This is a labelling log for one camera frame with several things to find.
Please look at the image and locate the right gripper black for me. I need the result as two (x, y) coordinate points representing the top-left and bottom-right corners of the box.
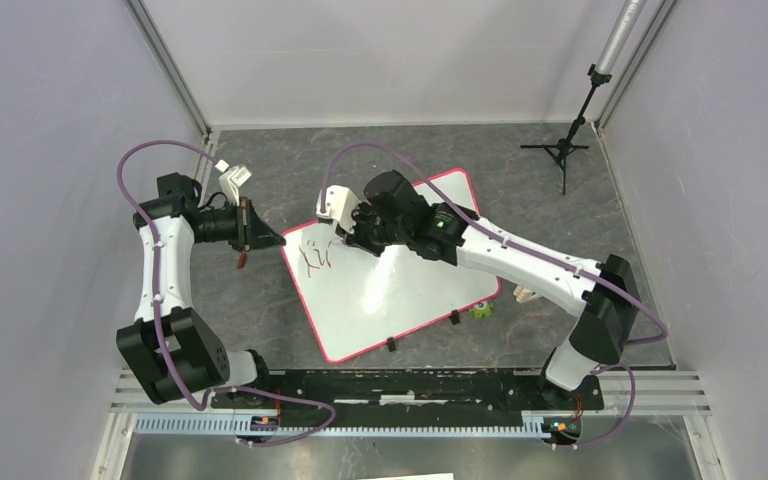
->
(336, 198), (410, 256)

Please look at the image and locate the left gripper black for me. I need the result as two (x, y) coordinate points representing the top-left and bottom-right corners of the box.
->
(193, 197), (286, 253)

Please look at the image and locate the whiteboard with pink frame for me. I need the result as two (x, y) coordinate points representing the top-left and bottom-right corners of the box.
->
(280, 168), (503, 365)

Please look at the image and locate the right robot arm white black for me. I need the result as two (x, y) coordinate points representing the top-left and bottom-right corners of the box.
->
(316, 171), (643, 408)

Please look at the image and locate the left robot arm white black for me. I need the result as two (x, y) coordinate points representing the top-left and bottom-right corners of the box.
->
(116, 173), (286, 408)

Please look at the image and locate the green owl toy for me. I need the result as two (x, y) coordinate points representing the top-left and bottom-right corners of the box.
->
(470, 300), (494, 319)

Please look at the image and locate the colourful toy brick stack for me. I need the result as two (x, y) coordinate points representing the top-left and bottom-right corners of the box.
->
(513, 285), (541, 303)

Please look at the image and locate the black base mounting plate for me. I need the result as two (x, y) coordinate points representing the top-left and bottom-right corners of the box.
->
(211, 368), (605, 428)

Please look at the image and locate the grey metal pole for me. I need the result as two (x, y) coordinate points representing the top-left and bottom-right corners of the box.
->
(594, 0), (646, 75)

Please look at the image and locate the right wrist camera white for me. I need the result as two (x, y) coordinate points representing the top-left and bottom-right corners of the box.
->
(315, 185), (361, 233)

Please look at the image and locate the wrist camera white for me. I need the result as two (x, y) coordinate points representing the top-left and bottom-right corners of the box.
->
(315, 185), (361, 233)
(214, 160), (252, 206)

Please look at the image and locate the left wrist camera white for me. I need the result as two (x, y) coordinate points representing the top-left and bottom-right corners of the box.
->
(214, 160), (252, 206)

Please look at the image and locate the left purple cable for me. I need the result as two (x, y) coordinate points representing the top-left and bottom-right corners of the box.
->
(116, 139), (337, 448)

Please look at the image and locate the black camera tripod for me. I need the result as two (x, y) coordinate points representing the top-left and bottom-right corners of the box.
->
(519, 64), (612, 195)

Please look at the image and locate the grey slotted cable duct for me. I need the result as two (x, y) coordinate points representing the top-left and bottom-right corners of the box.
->
(133, 413), (583, 439)

